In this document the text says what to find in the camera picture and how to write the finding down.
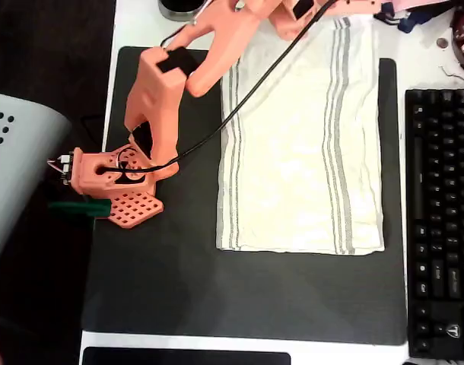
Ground white striped dish towel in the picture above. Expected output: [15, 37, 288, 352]
[215, 14, 386, 256]

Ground steel cup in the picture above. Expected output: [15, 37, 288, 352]
[158, 0, 209, 22]

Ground blue plug connector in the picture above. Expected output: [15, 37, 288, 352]
[398, 10, 421, 33]

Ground pink flat object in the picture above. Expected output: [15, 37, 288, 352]
[389, 0, 458, 11]

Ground black mechanical keyboard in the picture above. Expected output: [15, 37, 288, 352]
[404, 87, 464, 360]

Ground motor controller board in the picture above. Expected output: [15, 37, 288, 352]
[46, 151, 75, 186]

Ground green table clamp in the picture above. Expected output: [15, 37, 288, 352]
[48, 199, 112, 220]

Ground black desk mat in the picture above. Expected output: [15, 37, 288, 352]
[81, 46, 408, 346]

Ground grey perforated plastic shell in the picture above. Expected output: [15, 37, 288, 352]
[0, 90, 73, 275]

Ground black flat tablet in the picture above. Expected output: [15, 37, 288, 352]
[81, 346, 292, 365]

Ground salmon orange camera mount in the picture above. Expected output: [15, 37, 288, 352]
[323, 0, 385, 17]

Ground black cable bundle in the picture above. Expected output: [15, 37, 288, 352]
[372, 2, 405, 26]

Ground black camera cable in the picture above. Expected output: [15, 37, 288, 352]
[97, 0, 339, 176]

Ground thin loose wire scrap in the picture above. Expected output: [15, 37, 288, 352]
[439, 65, 464, 83]

